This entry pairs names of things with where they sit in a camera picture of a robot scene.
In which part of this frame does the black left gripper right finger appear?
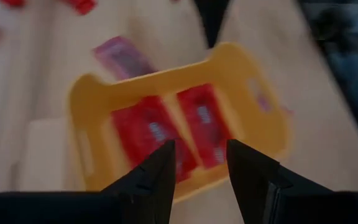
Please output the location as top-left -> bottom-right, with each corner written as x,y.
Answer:
226,138 -> 292,224

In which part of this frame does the yellow plastic bin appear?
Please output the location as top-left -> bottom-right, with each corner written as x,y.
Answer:
68,42 -> 291,203

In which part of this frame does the red candy pack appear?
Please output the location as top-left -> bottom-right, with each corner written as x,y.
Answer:
175,83 -> 234,169
110,95 -> 198,183

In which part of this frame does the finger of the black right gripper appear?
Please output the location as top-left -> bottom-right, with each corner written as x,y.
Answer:
193,0 -> 231,50

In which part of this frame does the small red KitKat bar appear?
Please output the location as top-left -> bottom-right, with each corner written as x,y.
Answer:
0,0 -> 27,9
59,0 -> 98,16

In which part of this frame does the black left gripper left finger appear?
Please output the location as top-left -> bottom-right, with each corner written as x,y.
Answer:
100,139 -> 177,224

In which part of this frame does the pink transparent candy pack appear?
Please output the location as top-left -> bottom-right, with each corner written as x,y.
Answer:
92,35 -> 158,82

